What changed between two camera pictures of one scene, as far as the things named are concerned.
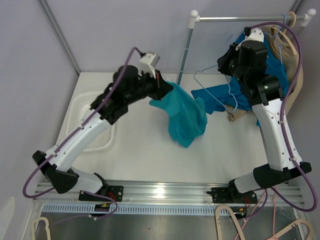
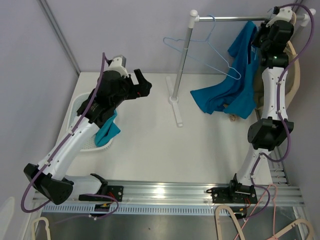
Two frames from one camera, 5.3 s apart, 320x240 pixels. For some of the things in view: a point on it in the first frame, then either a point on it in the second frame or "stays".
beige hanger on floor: [218, 225] stays
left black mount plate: [115, 192] stays
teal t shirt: [187, 119] to [109, 130]
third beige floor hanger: [47, 227] stays
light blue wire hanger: [229, 93] to [200, 60]
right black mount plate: [231, 195] stays
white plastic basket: [102, 139] stays
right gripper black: [222, 61] to [263, 28]
